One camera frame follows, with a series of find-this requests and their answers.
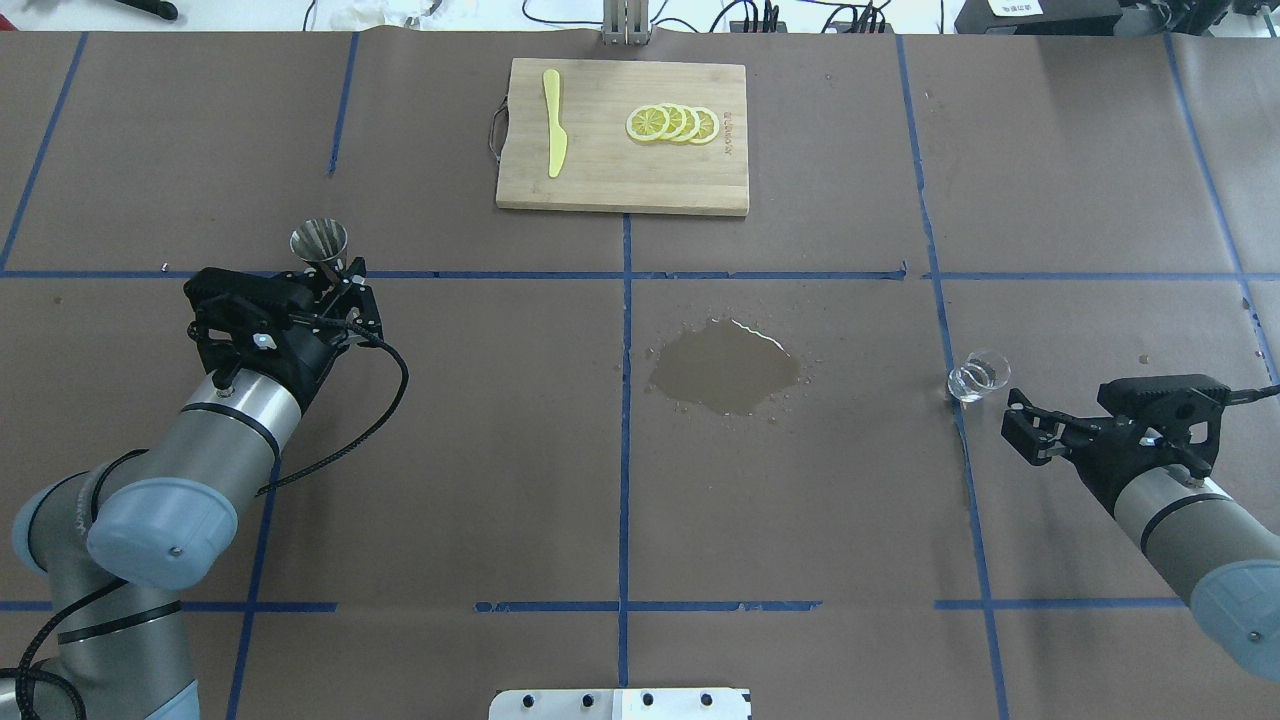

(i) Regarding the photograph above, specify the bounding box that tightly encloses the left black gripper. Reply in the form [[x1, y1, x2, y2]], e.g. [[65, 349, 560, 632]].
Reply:
[[186, 258, 383, 401]]

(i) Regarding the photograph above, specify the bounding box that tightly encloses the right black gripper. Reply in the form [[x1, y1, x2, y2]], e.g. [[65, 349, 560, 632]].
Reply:
[[1002, 388, 1216, 512]]

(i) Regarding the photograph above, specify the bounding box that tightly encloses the clear glass cup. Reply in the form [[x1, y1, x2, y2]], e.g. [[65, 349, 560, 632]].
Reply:
[[947, 348, 1012, 404]]

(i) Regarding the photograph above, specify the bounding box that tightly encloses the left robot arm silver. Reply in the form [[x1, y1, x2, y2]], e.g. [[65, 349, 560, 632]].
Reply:
[[3, 258, 387, 719]]

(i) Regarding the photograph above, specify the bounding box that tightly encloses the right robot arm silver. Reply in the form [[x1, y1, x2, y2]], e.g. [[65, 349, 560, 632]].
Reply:
[[1001, 374, 1279, 682]]

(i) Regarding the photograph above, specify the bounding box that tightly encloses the yellow plastic knife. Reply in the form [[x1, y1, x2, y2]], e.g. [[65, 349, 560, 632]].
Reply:
[[541, 68, 570, 179]]

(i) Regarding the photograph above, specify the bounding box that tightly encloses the white crumpled tissue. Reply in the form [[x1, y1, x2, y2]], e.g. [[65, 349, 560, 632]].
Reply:
[[328, 1, 443, 32]]

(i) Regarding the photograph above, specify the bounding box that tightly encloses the bamboo cutting board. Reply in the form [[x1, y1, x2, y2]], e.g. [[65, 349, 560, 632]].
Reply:
[[495, 56, 750, 217]]

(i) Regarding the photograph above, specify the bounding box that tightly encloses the spilled liquid puddle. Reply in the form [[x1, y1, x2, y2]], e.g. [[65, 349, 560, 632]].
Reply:
[[648, 318, 801, 416]]

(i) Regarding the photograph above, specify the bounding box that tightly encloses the lemon slice front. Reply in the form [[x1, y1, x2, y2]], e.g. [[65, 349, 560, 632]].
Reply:
[[625, 104, 669, 143]]

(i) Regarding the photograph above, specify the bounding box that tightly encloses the black box with label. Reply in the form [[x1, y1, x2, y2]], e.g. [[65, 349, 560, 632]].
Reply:
[[954, 1, 1123, 36]]

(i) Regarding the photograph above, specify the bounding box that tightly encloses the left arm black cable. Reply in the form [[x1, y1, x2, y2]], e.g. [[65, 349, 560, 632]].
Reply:
[[255, 320, 410, 497]]

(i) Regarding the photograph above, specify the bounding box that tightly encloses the black handled tool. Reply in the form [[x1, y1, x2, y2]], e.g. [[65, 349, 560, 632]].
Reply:
[[116, 0, 179, 22]]

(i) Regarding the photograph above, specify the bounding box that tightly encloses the aluminium frame post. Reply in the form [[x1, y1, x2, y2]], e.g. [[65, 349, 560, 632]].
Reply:
[[602, 0, 652, 46]]

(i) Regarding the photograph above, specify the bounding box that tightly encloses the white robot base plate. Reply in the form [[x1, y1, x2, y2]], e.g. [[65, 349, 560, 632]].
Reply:
[[488, 687, 753, 719]]

